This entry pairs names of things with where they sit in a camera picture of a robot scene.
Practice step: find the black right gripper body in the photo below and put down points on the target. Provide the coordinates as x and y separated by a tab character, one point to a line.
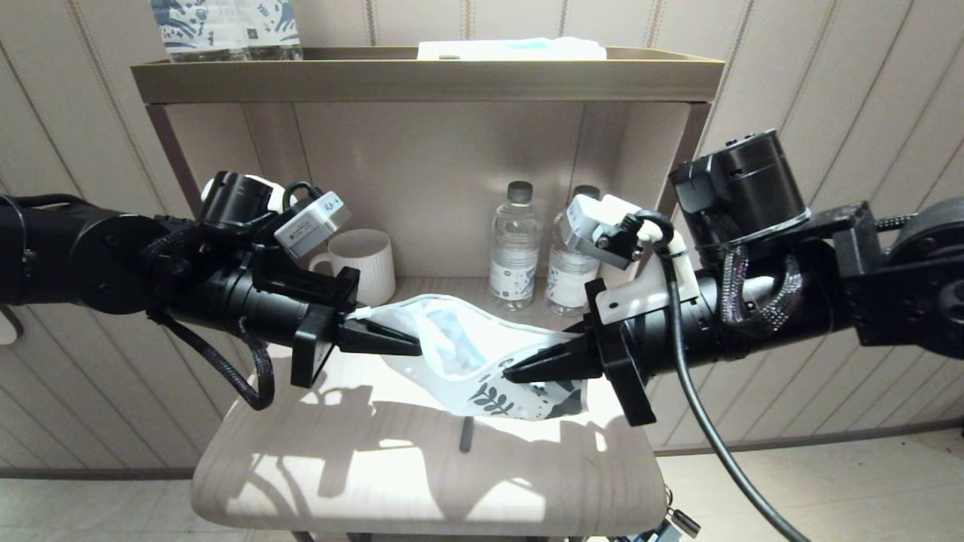
621	354

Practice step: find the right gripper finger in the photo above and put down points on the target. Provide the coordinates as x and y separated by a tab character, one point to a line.
572	342
565	365

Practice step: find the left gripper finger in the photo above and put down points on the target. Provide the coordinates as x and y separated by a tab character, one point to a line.
376	347
376	331

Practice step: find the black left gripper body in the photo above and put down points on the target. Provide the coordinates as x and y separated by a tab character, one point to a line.
320	324

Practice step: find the white floral zip pouch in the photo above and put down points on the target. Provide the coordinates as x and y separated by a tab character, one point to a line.
452	354

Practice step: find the grey toothbrush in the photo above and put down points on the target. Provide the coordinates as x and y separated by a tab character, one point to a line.
466	436

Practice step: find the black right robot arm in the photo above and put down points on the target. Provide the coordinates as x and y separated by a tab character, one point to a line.
753	188

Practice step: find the white ribbed mug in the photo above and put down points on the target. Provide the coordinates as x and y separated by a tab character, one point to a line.
369	267

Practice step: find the clear water bottle grey cap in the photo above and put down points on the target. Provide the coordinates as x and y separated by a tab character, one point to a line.
514	252
565	278

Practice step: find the beige wooden shelf unit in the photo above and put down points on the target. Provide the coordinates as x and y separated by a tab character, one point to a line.
429	81

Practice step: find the white blue packet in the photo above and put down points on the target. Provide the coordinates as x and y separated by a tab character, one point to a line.
512	51

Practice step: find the water bottle blue patterned label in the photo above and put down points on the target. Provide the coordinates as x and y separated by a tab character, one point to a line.
275	26

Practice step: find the floral pouches on top shelf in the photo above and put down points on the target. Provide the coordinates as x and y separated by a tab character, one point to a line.
199	26

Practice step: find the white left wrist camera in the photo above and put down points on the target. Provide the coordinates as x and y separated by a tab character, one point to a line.
309	226

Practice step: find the white wall fixture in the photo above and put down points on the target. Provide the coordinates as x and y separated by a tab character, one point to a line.
7	327

